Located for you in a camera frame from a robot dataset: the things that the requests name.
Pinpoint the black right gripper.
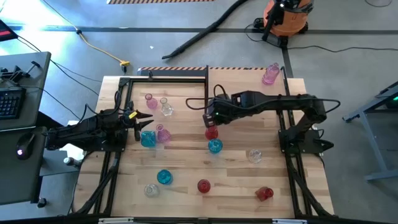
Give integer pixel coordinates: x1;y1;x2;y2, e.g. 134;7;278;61
202;95;242;128

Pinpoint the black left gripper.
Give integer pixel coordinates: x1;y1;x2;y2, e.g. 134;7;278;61
119;108;155;131

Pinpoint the blue textured glass vase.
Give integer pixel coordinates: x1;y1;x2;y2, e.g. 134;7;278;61
156;169;174;185
208;138;224;154
140;130;157;148

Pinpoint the pink conical glass vase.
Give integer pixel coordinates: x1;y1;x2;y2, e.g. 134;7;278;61
155;124;172;144

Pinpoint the clear conical glass vase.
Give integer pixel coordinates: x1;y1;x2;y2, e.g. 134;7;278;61
159;97;175;117

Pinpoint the red conical glass vase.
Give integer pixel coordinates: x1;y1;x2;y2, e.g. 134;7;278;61
205;125;219;141

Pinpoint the purple ribbed glass vase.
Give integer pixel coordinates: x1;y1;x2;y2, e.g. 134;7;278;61
261;62;280;86

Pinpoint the clear squat glass vase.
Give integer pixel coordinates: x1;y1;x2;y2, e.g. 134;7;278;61
248;149;263;164

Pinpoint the red ribbed glass vase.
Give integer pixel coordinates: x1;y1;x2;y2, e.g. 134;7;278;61
197;179;211;194

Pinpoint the small pink glass vase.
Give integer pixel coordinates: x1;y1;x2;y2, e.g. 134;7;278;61
144;93;159;110

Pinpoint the clear round glass vase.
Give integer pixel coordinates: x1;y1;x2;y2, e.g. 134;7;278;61
144;183;160;198

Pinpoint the white capped bottle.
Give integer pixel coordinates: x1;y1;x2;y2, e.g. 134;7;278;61
63;157;83;169

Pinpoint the red squat glass vase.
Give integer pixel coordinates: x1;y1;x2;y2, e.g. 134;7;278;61
255;186;275;202

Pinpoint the orange vacuum cleaner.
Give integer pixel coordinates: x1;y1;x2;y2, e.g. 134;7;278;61
253;0;313;38

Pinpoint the grey desk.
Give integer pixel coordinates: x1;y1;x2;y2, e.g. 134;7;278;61
0;51;52;131

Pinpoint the black computer mouse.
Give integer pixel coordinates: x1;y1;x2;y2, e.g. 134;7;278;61
15;133;36;161

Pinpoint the black keyboard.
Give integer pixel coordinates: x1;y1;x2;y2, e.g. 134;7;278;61
0;88;27;121

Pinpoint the black desk clamp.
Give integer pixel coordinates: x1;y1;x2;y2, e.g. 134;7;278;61
0;60;42;83

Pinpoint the dark low desk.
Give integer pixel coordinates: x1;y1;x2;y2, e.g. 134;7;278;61
0;126;47;206

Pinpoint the grey metal trolley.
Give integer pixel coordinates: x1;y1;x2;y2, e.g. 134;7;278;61
341;81;398;182

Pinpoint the black screen device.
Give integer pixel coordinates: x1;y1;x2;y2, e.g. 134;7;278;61
0;19;19;43

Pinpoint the black metal rig frame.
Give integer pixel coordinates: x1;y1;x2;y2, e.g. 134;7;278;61
67;63;336;218

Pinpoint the yellow extension cable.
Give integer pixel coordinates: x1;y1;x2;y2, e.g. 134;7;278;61
76;29;131;68

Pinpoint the black vacuum hose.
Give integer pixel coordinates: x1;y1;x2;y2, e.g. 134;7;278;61
161;0;249;60

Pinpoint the white metal bracket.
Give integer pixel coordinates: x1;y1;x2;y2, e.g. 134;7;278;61
98;217;134;224
272;218;308;224

